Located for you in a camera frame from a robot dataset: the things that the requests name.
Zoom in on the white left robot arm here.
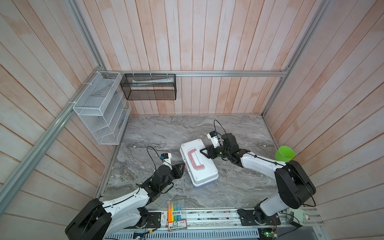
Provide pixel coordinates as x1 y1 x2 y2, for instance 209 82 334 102
65 163 185 240

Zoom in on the green plastic goblet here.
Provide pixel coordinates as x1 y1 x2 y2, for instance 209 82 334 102
275 146 296 163

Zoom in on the highlighter marker pack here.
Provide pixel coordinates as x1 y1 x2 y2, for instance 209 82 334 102
167 199 187 232

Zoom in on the right aluminium frame post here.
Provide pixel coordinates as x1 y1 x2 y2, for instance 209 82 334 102
260 1 333 120

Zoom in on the white wire mesh shelf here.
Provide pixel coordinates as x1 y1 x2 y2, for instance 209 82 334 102
73 72 132 145

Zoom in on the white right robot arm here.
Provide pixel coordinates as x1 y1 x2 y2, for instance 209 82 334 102
200 131 316 225

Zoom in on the blue toolbox base tray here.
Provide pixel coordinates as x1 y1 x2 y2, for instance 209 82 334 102
192 178 218 188

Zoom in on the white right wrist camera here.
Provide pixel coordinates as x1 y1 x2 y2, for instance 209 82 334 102
207 131 221 148

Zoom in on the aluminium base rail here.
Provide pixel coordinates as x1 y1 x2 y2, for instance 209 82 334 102
74 206 325 240

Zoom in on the white box on rail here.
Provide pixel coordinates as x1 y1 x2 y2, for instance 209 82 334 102
286 208 310 228

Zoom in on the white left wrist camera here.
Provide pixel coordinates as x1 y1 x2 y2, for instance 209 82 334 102
160 153 172 166

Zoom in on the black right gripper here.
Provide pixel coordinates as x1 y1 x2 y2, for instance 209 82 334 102
199 143 230 160

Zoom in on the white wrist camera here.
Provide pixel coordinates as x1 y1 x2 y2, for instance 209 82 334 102
207 131 221 148
160 153 172 166

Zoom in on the horizontal aluminium wall rail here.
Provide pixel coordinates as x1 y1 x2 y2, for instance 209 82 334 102
106 70 288 78

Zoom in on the white toolbox lid pink handle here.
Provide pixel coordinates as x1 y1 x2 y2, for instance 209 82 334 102
180 139 219 182

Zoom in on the black wire mesh basket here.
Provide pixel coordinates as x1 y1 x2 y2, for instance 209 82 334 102
120 73 177 101

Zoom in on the left aluminium frame rail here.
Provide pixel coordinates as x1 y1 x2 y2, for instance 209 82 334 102
1 66 105 215

